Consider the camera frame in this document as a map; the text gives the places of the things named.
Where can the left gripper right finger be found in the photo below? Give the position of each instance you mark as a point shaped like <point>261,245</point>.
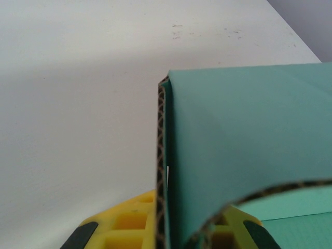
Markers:
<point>241,233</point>

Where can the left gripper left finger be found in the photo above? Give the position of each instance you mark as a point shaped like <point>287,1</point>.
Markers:
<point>124,228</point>

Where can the teal corrugated paper box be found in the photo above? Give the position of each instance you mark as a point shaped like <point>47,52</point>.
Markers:
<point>233,129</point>

